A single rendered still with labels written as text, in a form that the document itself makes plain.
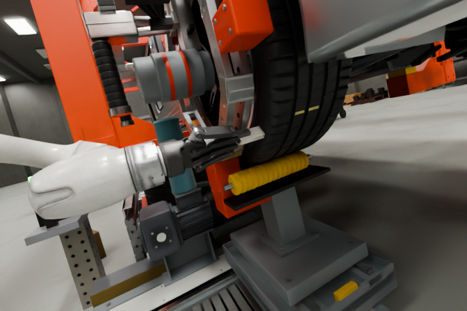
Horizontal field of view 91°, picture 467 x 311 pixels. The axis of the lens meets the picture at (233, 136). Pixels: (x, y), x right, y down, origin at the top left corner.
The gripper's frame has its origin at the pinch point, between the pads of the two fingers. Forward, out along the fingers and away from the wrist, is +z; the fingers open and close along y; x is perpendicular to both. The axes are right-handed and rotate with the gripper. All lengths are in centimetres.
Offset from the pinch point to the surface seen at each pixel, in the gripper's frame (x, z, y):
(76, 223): 27, -53, -55
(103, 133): 54, -36, -37
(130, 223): 30, -37, -75
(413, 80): 44, 183, -47
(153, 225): 12, -26, -50
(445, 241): -41, 76, -49
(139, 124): 55, -21, -38
